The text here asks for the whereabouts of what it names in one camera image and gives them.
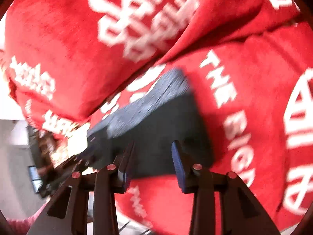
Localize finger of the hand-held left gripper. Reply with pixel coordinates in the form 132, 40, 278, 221
55, 152, 96, 175

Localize cream cloth garment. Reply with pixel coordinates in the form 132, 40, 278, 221
66, 122, 91, 157

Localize black pants with grey trim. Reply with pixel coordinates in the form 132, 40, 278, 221
86, 69, 214, 180

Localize red printed sofa cover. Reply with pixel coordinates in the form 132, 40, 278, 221
89, 21, 313, 235

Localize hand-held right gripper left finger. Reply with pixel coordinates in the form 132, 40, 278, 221
27, 141, 136, 235

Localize red printed back cushion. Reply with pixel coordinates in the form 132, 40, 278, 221
4, 0, 302, 139

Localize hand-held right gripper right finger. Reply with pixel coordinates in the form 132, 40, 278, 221
171, 141, 282, 235

